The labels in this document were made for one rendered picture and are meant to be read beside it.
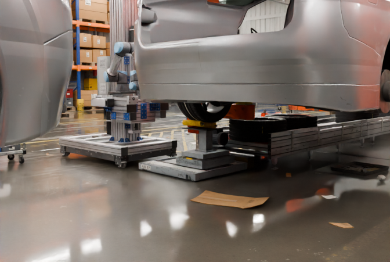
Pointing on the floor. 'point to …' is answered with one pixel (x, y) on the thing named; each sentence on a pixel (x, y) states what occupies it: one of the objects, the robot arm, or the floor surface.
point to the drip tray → (360, 167)
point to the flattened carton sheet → (210, 197)
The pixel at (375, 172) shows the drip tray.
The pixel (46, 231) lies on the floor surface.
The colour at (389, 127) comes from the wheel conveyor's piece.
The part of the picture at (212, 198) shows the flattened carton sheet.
